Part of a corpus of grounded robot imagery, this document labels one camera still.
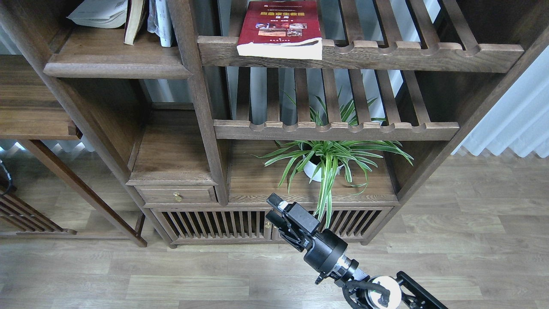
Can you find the white plant pot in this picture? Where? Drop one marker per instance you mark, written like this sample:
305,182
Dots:
311,172

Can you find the green spider plant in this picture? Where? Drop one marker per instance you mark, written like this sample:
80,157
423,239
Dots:
329,157

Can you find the red cover book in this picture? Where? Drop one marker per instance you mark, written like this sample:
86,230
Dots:
281,29

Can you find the brass drawer knob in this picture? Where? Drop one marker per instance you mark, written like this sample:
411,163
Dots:
177,197

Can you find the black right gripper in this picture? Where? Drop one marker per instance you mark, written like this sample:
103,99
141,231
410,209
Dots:
325,250

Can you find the white curtain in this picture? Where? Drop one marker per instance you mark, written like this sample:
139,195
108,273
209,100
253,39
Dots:
519,121

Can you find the dark wooden bookshelf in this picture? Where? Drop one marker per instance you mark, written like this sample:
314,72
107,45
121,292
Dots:
190,118

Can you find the yellow green book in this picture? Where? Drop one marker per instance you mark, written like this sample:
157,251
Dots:
105,14

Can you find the tan upright book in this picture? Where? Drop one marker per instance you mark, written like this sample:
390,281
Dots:
136,13

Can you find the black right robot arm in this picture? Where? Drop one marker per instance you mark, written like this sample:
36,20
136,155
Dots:
362,291

